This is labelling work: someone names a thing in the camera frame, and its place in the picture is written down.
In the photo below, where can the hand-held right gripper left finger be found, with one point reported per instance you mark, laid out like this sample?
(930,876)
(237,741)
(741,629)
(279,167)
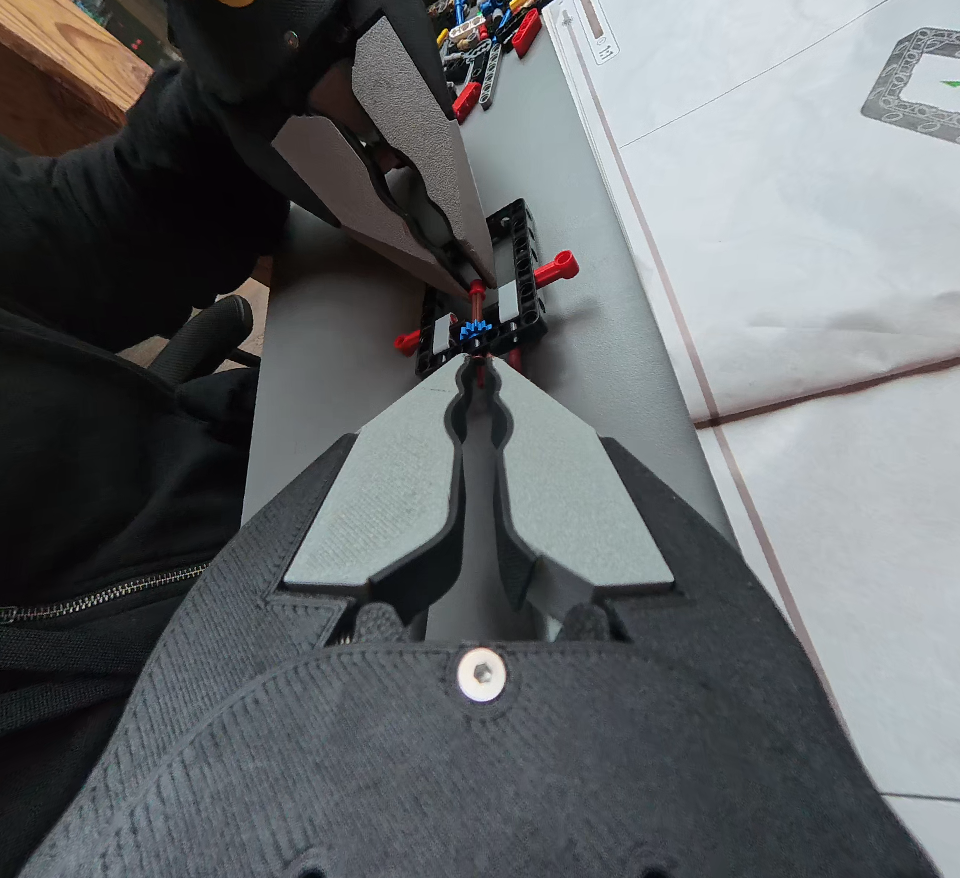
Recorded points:
(375,503)

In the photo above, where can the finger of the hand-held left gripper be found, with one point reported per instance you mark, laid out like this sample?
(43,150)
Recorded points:
(412,113)
(337,173)

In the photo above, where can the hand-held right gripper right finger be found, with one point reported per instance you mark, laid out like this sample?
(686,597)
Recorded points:
(585,511)

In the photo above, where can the black lego frame assembly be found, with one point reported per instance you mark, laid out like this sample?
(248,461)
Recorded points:
(525,293)

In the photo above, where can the person's left forearm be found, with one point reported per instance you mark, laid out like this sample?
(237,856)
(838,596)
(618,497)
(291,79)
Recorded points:
(112,218)

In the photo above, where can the pile of loose lego pieces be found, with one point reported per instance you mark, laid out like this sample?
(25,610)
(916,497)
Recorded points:
(510,1)

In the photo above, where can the lego instruction booklet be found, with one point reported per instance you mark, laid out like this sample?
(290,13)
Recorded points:
(787,218)

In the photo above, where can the person's left hand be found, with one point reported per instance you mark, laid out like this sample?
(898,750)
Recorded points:
(334,98)

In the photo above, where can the black office chair armrest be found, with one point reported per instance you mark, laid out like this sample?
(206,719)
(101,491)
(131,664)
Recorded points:
(202,338)

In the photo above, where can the person's black jacket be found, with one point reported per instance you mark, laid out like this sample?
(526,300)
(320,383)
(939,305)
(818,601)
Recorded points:
(90,488)

